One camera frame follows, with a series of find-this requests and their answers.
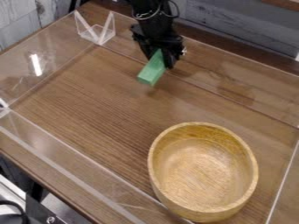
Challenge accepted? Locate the green rectangular block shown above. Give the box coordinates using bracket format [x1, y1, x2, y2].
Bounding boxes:
[137, 50, 166, 86]

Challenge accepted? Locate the brown wooden bowl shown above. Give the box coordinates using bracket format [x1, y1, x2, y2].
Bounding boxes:
[147, 122, 260, 222]

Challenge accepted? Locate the black cable bottom left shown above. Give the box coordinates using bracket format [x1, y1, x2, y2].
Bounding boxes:
[0, 199, 33, 224]

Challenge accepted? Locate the clear acrylic corner bracket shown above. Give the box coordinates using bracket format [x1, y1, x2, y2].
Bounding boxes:
[74, 10, 117, 46]

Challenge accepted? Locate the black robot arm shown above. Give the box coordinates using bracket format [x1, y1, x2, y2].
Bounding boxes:
[127, 0, 185, 69]

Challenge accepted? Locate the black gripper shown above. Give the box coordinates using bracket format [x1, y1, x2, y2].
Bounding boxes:
[130, 17, 185, 69]

